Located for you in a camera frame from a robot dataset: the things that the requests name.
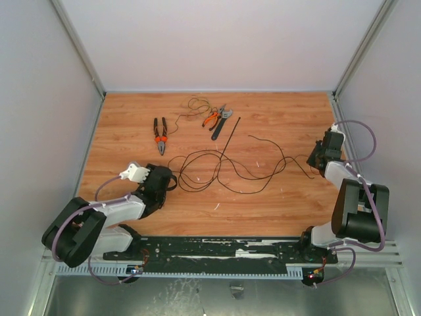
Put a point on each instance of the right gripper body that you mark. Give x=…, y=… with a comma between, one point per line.
x=316, y=154

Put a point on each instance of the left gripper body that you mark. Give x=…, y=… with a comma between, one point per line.
x=151, y=168

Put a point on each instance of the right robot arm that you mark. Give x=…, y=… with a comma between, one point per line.
x=360, y=213

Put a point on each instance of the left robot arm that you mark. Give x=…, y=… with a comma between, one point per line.
x=91, y=228

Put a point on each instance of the black zip tie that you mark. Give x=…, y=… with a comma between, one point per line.
x=229, y=139

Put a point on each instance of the orange black combination pliers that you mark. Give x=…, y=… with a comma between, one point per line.
x=160, y=138

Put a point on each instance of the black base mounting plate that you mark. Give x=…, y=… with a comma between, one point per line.
x=218, y=255

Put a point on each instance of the orange needle nose pliers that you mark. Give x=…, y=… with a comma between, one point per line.
x=214, y=117

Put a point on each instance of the black adjustable wrench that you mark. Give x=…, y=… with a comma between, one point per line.
x=224, y=117

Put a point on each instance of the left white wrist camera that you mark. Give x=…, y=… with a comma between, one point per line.
x=135, y=173

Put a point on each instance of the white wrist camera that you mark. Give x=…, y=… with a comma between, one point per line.
x=335, y=128
x=135, y=173

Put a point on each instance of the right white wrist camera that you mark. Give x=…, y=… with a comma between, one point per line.
x=335, y=128

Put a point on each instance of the aluminium front rail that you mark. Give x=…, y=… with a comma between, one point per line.
x=389, y=253

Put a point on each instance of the right aluminium frame post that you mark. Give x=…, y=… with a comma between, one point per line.
x=369, y=37

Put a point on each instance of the aluminium frame post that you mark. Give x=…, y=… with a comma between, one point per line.
x=71, y=32
x=369, y=37

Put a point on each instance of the left aluminium frame post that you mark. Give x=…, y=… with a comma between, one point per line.
x=71, y=32

